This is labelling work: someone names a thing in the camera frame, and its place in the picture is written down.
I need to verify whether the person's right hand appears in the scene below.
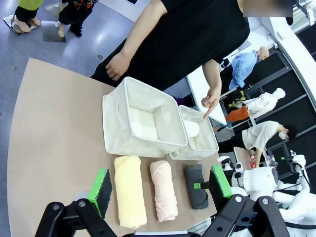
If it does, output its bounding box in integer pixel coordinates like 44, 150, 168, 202
105, 52, 131, 81

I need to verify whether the person's left hand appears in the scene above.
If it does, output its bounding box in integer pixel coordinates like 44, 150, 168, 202
201, 85, 222, 121

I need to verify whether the square metal stand base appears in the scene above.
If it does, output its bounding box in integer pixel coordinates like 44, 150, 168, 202
40, 21, 67, 43
3, 14, 40, 36

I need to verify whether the orange garment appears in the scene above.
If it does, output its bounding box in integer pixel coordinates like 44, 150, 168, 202
226, 106, 249, 122

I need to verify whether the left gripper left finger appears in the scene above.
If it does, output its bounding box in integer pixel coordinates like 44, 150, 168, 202
34, 167, 117, 237

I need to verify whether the mannequin in floral dress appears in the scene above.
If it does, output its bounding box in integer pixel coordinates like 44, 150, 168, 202
58, 0, 98, 38

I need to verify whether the pink rolled towel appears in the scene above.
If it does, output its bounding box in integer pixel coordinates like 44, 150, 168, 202
150, 160, 179, 223

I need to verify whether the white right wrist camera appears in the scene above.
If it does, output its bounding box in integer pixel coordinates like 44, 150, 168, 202
217, 155, 245, 188

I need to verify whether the white towel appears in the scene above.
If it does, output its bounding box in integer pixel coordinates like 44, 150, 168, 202
183, 119, 200, 138

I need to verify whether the person's right forearm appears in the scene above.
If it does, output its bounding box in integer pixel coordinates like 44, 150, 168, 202
118, 9, 161, 61

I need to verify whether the masked person in white T-shirt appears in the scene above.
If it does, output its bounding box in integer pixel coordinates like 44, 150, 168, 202
241, 120, 298, 168

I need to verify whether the cream fabric basket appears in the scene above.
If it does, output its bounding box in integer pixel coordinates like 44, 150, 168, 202
102, 76, 189, 158
168, 105, 220, 160

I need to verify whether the mannequin in white hoodie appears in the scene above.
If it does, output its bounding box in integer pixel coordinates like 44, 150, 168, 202
244, 87, 286, 119

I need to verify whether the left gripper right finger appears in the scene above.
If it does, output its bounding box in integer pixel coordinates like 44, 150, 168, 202
202, 164, 290, 237

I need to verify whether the person's left forearm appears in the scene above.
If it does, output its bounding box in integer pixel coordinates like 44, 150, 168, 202
202, 58, 222, 91

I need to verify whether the mannequin in blue shirt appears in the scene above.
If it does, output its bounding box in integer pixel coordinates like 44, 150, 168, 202
229, 45, 270, 91

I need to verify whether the yellow towel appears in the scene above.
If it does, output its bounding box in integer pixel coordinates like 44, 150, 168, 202
114, 155, 148, 229

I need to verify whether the dark grey towel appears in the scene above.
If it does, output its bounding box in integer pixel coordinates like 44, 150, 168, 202
183, 164, 210, 210

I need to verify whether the person in black T-shirt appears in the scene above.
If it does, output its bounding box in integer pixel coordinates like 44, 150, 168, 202
90, 0, 250, 92

